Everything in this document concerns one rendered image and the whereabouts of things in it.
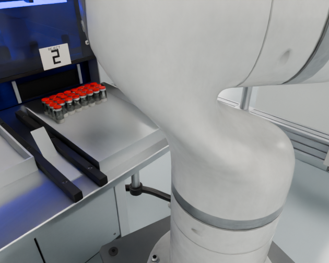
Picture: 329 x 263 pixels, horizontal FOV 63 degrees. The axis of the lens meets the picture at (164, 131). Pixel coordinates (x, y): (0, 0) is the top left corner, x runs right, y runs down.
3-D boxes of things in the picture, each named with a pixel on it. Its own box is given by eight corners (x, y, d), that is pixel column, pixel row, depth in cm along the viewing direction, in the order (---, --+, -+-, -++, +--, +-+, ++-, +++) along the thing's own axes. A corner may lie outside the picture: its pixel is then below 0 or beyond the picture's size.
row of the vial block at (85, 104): (50, 119, 74) (47, 104, 72) (104, 98, 85) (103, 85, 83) (55, 121, 73) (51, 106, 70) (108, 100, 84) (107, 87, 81)
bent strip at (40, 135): (36, 153, 61) (30, 131, 58) (49, 147, 63) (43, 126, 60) (69, 182, 53) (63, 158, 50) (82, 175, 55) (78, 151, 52)
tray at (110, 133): (28, 118, 75) (25, 107, 73) (105, 91, 91) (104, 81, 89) (101, 175, 55) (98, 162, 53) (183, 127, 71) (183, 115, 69)
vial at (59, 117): (55, 121, 73) (51, 106, 70) (62, 119, 74) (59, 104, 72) (59, 124, 72) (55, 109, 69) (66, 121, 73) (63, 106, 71)
